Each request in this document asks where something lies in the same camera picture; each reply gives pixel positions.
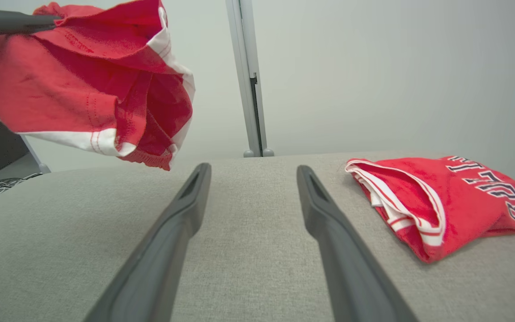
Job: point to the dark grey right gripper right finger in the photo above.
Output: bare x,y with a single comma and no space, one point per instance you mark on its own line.
351,268

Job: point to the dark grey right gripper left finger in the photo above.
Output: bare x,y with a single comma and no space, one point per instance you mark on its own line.
159,259

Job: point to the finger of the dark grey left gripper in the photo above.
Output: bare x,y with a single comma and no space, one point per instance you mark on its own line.
2,22

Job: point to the red shorts with white band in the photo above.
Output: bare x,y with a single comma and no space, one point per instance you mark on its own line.
38,89

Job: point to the red jersey with white trim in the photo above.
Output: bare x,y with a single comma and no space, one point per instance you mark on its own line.
463,210

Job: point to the grey single partition post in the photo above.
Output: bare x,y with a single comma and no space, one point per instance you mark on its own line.
38,158

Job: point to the grey double partition post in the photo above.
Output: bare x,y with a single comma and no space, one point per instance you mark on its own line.
244,67

